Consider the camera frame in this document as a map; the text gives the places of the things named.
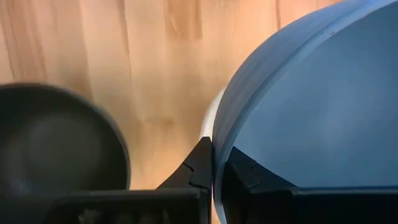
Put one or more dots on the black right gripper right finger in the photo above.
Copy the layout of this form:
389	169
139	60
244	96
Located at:
248	193

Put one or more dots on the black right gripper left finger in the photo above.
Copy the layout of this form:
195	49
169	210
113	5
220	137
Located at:
192	180

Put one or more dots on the blue plastic plate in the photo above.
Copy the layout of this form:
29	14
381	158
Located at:
311	93

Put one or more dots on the black bowl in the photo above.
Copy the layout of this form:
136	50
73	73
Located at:
56	140

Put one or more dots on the large white bowl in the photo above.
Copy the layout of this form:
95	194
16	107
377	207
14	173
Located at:
209	121

